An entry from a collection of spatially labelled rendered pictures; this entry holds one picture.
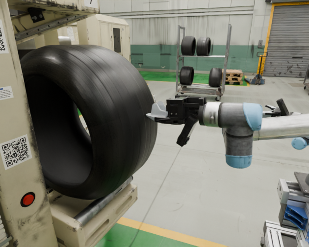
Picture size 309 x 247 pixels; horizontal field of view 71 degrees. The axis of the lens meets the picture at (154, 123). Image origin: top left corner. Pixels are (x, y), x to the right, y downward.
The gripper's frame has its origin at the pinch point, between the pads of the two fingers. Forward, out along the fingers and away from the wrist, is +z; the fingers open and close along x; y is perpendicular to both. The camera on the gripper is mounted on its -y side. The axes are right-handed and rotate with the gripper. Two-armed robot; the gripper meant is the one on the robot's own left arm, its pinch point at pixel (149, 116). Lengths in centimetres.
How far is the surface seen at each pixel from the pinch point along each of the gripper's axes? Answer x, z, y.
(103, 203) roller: 11.6, 17.7, -32.9
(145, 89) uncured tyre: -4.5, 3.3, 8.8
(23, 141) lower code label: 32.2, 21.9, 0.9
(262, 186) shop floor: -173, -33, -128
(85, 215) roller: 20.5, 18.2, -32.0
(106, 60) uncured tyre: 4.4, 12.1, 20.2
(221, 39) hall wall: -1087, 211, 68
